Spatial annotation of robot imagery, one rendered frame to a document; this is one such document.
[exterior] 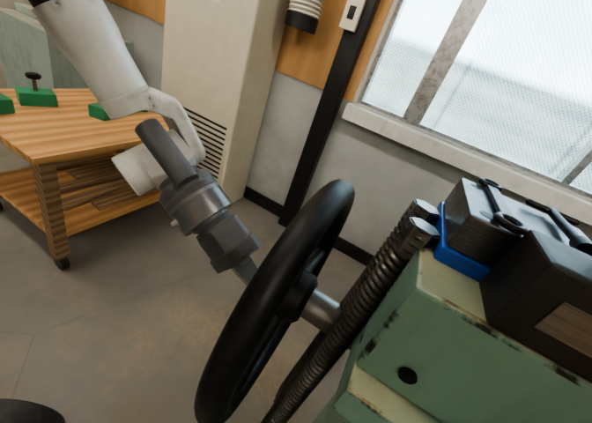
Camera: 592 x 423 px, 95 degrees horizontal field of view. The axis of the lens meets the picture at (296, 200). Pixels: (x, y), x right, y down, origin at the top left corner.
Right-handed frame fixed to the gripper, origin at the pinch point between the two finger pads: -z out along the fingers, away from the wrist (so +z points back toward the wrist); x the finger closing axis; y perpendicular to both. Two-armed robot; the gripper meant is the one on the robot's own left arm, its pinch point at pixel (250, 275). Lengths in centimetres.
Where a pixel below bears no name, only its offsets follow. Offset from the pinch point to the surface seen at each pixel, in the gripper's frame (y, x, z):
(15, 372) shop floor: -45, -80, 12
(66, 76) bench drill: 26, -117, 129
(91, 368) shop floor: -31, -77, -1
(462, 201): 4.2, 32.6, -0.9
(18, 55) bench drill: 15, -124, 152
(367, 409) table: -8.3, 25.5, -8.0
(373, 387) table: -6.9, 25.3, -7.8
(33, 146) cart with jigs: -9, -61, 65
